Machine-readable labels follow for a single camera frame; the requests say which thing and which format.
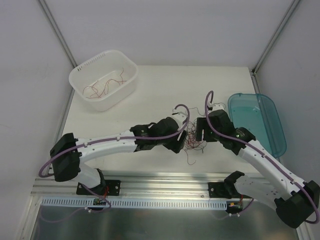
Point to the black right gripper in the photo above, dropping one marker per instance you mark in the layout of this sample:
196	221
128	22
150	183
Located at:
203	129

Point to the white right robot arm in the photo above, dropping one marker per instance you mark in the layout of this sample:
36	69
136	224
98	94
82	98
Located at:
293	199

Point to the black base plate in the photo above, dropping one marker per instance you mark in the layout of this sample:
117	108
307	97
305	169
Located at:
109	187
217	190

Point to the teal plastic bin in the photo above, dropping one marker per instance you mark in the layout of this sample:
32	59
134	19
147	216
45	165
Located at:
258	113

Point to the white slotted cable duct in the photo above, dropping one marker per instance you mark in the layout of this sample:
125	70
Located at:
136	203

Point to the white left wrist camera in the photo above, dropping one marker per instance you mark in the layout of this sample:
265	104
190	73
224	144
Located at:
181	119

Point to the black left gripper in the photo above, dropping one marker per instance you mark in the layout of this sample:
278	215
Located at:
176	143

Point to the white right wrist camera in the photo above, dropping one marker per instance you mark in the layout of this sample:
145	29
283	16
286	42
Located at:
215	106

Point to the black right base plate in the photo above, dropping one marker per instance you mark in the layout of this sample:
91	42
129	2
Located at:
217	190

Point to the right aluminium frame post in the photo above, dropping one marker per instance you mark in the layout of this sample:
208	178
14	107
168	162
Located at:
275	36

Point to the aluminium mounting rail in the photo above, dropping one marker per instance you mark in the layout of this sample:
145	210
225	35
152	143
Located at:
139	185

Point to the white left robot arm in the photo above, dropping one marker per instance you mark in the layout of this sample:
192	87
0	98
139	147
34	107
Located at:
71	154

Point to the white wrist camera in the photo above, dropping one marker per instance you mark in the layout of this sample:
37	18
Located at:
215	106
181	119

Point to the white plastic basket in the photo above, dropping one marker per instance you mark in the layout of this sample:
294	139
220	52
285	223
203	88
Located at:
105	79

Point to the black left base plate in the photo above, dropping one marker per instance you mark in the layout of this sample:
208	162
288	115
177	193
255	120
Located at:
109	187

